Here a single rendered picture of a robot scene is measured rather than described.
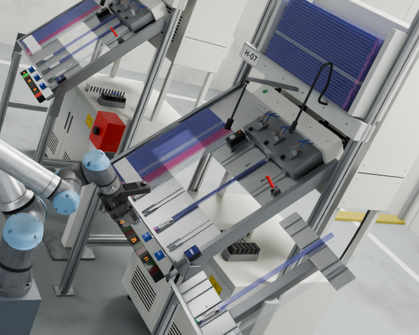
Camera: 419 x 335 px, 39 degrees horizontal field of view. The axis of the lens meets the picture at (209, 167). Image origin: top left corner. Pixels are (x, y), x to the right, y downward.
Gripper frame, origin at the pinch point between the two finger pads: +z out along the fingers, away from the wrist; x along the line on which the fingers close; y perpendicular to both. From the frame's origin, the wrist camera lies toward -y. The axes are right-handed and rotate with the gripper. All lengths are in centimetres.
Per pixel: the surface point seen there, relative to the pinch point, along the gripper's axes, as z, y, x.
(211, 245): 8.9, -16.7, 21.0
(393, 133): 13, -99, 21
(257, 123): 4, -61, -14
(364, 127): -4, -83, 25
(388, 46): -29, -99, 22
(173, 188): 9.8, -19.3, -14.5
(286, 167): 5, -56, 13
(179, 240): 9.8, -9.0, 10.4
